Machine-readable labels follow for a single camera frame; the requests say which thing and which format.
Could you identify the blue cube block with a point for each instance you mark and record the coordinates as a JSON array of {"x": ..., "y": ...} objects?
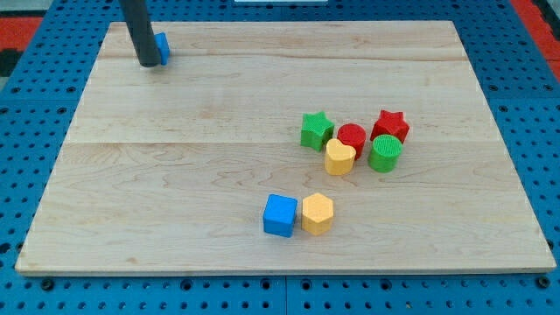
[{"x": 279, "y": 215}]

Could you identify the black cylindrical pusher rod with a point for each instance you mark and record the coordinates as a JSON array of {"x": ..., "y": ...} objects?
[{"x": 138, "y": 22}]

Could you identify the blue triangle block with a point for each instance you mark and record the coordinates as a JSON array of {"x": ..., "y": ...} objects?
[{"x": 163, "y": 48}]

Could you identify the red cylinder block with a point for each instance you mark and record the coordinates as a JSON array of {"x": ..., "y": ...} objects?
[{"x": 353, "y": 135}]

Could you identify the light wooden board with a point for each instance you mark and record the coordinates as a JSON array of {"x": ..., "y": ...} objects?
[{"x": 166, "y": 171}]

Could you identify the yellow hexagon block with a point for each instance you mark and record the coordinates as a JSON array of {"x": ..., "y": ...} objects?
[{"x": 317, "y": 214}]

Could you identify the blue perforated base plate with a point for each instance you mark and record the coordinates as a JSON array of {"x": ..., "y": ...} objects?
[{"x": 41, "y": 95}]

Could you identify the yellow heart block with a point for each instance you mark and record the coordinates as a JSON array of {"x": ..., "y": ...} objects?
[{"x": 339, "y": 157}]

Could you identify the green star block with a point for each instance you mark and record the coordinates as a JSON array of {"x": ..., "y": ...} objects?
[{"x": 316, "y": 130}]

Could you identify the green cylinder block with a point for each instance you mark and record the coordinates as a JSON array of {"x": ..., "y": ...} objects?
[{"x": 385, "y": 152}]

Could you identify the red star block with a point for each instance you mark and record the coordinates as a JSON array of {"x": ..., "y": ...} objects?
[{"x": 390, "y": 123}]

